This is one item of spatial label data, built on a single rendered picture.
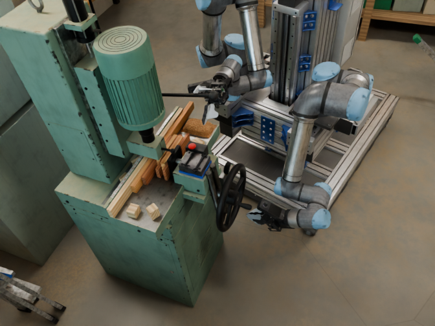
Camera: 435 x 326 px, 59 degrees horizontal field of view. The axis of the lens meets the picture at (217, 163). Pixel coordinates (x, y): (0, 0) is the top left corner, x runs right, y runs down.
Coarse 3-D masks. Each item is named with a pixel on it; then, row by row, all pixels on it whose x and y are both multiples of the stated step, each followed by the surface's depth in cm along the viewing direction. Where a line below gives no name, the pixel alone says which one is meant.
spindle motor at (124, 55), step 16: (112, 32) 121; (128, 32) 120; (144, 32) 120; (96, 48) 115; (112, 48) 115; (128, 48) 114; (144, 48) 116; (112, 64) 115; (128, 64) 115; (144, 64) 118; (112, 80) 120; (128, 80) 120; (144, 80) 122; (112, 96) 126; (128, 96) 124; (144, 96) 126; (160, 96) 133; (128, 112) 129; (144, 112) 130; (160, 112) 136; (128, 128) 135; (144, 128) 134
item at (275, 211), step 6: (258, 204) 152; (264, 204) 151; (270, 204) 152; (264, 210) 150; (270, 210) 151; (276, 210) 152; (282, 210) 153; (270, 216) 153; (276, 216) 151; (282, 216) 152
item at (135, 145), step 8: (136, 136) 152; (160, 136) 151; (128, 144) 152; (136, 144) 150; (144, 144) 149; (152, 144) 148; (160, 144) 149; (136, 152) 154; (144, 152) 151; (152, 152) 149; (160, 152) 151
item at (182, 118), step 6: (192, 102) 179; (186, 108) 176; (192, 108) 180; (180, 114) 173; (186, 114) 175; (180, 120) 171; (174, 126) 168; (180, 126) 172; (168, 132) 166; (174, 132) 168; (144, 168) 153; (138, 180) 149; (132, 186) 148; (138, 186) 150
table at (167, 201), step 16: (208, 144) 167; (144, 192) 150; (160, 192) 150; (176, 192) 149; (192, 192) 152; (208, 192) 153; (144, 208) 145; (160, 208) 144; (176, 208) 151; (128, 224) 142; (144, 224) 140; (160, 224) 140
